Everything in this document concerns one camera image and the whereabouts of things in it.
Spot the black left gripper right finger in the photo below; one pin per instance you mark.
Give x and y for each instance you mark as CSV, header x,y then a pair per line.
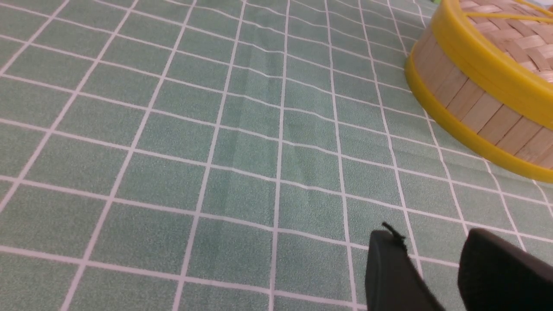
x,y
495,275

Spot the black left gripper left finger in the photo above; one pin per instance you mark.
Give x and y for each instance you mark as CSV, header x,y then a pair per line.
x,y
392,283

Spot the yellow woven bamboo steamer lid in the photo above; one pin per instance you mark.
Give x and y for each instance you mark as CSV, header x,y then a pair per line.
x,y
505,47

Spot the bamboo steamer base yellow rim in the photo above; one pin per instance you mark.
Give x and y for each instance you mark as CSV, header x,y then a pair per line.
x,y
473,116

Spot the green white grid tablecloth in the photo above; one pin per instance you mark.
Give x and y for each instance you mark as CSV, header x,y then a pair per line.
x,y
230,155

